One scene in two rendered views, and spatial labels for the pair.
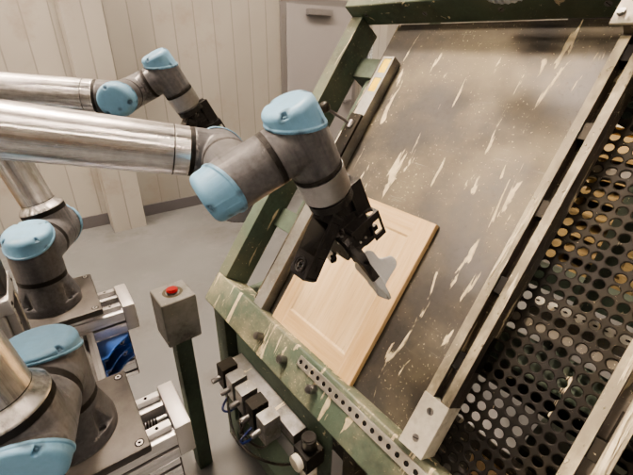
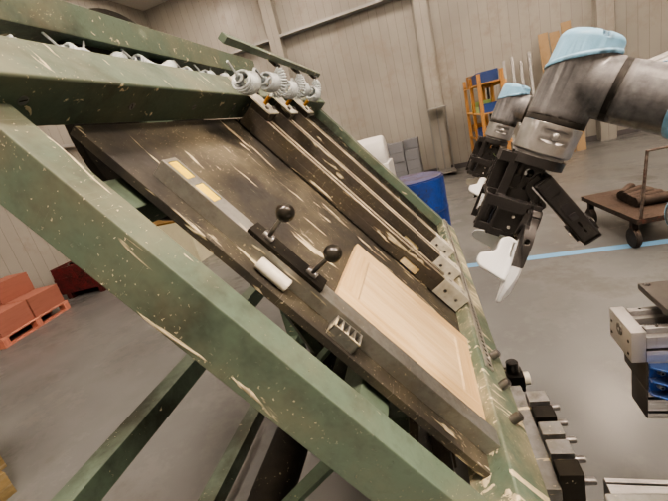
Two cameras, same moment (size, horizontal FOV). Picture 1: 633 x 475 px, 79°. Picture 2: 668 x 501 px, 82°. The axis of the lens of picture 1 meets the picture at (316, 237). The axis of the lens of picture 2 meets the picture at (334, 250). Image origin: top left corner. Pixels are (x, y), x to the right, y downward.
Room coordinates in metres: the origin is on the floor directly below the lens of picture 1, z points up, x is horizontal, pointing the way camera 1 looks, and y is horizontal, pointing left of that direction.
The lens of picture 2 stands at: (1.66, 0.61, 1.64)
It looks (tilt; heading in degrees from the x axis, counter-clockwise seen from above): 17 degrees down; 235
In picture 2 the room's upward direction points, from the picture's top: 14 degrees counter-clockwise
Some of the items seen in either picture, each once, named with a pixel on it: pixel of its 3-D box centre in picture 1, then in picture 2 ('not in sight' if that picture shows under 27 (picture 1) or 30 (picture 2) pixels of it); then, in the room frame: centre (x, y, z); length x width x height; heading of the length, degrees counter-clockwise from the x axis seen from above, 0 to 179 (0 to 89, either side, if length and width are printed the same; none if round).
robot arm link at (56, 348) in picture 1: (46, 369); not in sight; (0.47, 0.45, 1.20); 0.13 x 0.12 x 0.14; 23
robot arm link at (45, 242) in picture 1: (34, 249); not in sight; (0.89, 0.75, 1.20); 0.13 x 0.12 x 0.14; 11
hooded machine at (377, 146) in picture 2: not in sight; (376, 180); (-2.88, -4.16, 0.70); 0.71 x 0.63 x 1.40; 34
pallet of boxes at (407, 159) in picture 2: not in sight; (400, 163); (-5.54, -5.99, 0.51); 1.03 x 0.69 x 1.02; 126
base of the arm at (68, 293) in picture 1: (46, 287); not in sight; (0.88, 0.75, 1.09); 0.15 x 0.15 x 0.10
